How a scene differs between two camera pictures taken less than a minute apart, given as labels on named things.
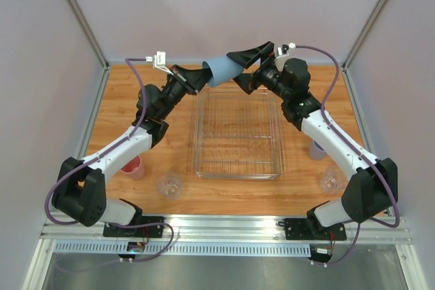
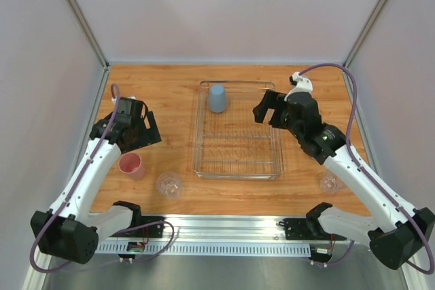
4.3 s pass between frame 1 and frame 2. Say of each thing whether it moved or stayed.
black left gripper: moved
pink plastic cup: stayed
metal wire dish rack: stayed
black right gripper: moved
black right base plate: stayed
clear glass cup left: stayed
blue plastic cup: moved
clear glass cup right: stayed
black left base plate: stayed
